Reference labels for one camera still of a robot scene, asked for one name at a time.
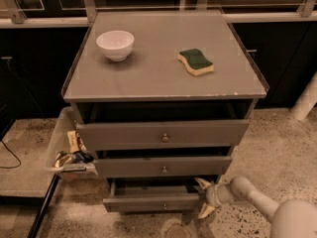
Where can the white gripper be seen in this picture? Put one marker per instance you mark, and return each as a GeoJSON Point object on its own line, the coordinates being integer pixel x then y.
{"type": "Point", "coordinates": [212, 194]}

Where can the grey bottom drawer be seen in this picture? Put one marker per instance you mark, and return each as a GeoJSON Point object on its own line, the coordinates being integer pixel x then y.
{"type": "Point", "coordinates": [154, 194]}

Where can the grey drawer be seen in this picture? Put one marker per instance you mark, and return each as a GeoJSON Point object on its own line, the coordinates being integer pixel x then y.
{"type": "Point", "coordinates": [154, 194]}
{"type": "Point", "coordinates": [161, 135]}
{"type": "Point", "coordinates": [162, 167]}

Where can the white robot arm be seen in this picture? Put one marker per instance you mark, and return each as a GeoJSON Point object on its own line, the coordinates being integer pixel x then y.
{"type": "Point", "coordinates": [293, 218]}

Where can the grey middle drawer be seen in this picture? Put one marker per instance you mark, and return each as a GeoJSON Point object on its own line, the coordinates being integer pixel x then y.
{"type": "Point", "coordinates": [162, 167]}

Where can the grey top drawer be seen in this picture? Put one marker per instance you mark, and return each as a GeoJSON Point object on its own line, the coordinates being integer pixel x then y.
{"type": "Point", "coordinates": [161, 135]}

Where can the grey drawer cabinet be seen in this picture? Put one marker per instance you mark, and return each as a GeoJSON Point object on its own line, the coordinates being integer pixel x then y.
{"type": "Point", "coordinates": [152, 85]}

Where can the dark blue snack packet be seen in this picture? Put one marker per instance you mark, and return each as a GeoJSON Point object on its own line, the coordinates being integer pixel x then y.
{"type": "Point", "coordinates": [83, 157]}

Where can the green yellow sponge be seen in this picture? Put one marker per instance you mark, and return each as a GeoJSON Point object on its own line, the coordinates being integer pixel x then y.
{"type": "Point", "coordinates": [195, 62]}

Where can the tan snack packet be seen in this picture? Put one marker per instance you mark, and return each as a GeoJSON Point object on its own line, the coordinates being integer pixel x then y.
{"type": "Point", "coordinates": [73, 141]}

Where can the gold snack wrapper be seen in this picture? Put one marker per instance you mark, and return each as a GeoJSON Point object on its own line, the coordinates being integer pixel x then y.
{"type": "Point", "coordinates": [64, 158]}

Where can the white ceramic bowl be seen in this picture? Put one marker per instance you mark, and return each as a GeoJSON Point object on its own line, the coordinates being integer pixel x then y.
{"type": "Point", "coordinates": [116, 45]}

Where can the white post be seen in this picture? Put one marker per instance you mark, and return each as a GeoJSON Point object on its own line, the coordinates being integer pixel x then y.
{"type": "Point", "coordinates": [305, 102]}

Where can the metal railing frame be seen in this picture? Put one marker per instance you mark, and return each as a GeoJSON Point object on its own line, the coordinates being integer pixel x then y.
{"type": "Point", "coordinates": [53, 12]}

